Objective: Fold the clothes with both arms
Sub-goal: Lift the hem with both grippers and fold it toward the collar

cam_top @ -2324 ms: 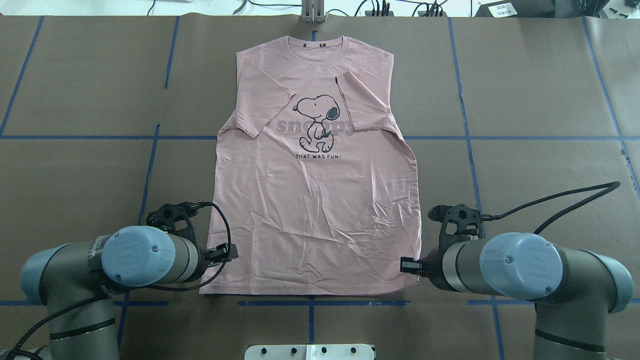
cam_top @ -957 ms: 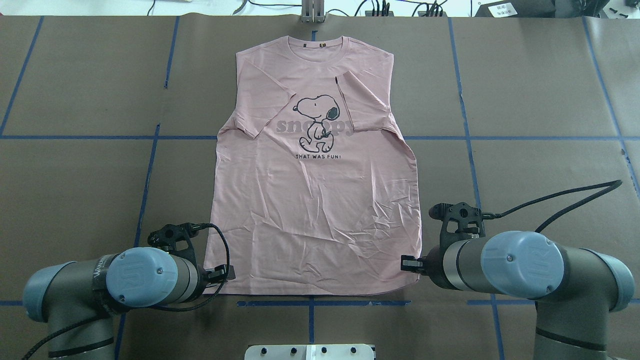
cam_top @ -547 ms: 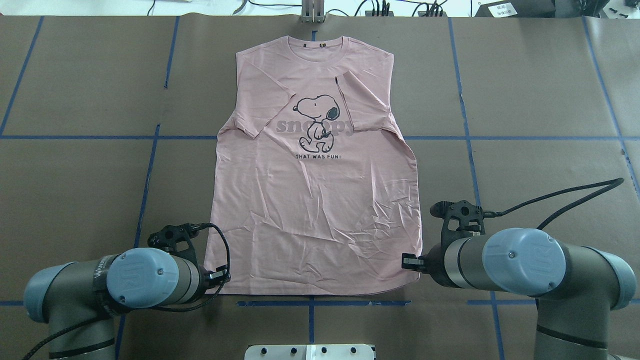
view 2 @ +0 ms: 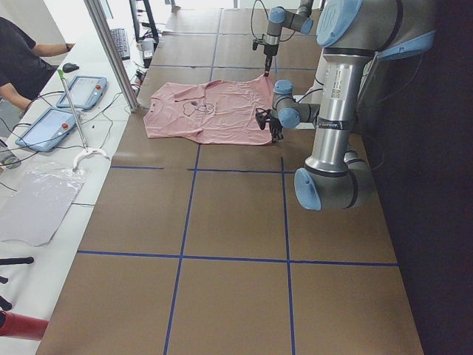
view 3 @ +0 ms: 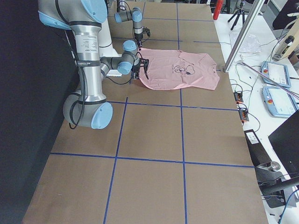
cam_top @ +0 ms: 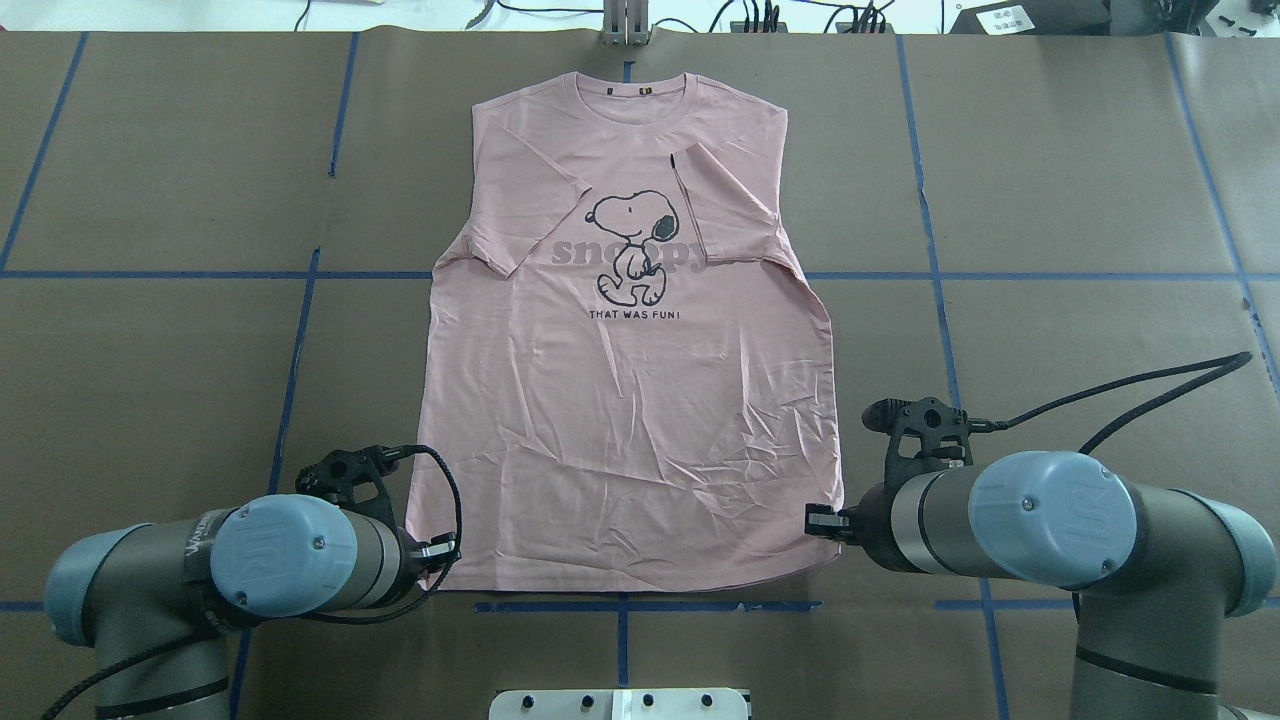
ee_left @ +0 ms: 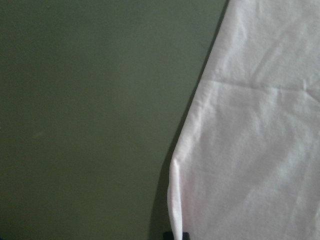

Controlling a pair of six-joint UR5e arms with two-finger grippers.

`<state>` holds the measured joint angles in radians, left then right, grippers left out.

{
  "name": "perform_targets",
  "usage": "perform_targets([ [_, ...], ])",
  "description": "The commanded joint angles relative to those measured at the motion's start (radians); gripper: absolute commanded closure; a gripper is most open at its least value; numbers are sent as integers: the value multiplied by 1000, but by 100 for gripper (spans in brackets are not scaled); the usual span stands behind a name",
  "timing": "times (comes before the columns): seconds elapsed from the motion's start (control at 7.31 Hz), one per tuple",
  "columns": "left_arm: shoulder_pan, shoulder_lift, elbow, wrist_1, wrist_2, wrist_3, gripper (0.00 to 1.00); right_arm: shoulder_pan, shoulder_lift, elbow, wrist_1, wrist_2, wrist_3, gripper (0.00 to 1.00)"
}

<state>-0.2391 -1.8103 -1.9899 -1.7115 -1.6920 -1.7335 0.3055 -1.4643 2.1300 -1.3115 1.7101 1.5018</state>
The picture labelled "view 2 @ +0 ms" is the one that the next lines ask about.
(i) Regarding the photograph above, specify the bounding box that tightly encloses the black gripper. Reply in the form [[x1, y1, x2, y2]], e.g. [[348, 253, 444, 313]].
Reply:
[[268, 118, 284, 143], [264, 44, 278, 77]]

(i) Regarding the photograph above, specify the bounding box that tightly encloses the pink Snoopy t-shirt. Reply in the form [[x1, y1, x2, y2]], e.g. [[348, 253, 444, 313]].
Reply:
[[143, 75, 273, 146]]

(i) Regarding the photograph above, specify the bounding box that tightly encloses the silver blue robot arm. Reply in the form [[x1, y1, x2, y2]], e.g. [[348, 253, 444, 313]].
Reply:
[[271, 1, 437, 211], [253, 1, 314, 77]]

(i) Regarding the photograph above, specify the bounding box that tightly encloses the black keyboard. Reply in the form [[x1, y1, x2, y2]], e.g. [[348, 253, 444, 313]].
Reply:
[[110, 27, 131, 61]]

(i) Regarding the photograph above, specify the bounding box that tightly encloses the blue teach pendant far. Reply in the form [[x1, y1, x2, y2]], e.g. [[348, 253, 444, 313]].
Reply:
[[66, 75, 107, 110]]

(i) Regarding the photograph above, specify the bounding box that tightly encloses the blue teach pendant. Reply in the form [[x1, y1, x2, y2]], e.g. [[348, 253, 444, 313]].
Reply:
[[66, 75, 107, 110], [16, 107, 76, 152]]

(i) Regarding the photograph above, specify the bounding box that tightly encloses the reacher grabber stick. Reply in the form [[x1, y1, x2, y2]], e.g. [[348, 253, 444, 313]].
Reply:
[[58, 70, 110, 171]]

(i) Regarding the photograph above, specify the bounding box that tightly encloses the black computer mouse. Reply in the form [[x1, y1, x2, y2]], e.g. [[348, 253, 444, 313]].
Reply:
[[62, 62, 80, 73]]

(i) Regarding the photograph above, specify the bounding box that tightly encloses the blue teach pendant near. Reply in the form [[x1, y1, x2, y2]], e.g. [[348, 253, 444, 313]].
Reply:
[[16, 107, 76, 152]]

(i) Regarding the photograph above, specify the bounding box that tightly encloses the person in black shirt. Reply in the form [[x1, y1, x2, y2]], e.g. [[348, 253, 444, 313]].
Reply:
[[1, 18, 75, 112]]

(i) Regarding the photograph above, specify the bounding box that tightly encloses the clear plastic bag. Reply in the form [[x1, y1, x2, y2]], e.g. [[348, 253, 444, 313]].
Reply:
[[1, 163, 88, 246]]

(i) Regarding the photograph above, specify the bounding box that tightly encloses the red fire extinguisher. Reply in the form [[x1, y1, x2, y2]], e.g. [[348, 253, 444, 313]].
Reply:
[[0, 311, 49, 340]]

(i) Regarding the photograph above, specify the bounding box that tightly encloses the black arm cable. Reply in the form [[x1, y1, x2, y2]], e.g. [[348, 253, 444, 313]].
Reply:
[[250, 0, 293, 44]]

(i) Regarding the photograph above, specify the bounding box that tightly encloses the aluminium frame post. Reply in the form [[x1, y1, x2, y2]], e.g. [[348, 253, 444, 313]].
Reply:
[[84, 0, 139, 112]]

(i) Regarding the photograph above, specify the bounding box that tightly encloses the black camera tripod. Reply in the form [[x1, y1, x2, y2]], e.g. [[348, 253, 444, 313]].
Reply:
[[1, 256, 35, 311]]

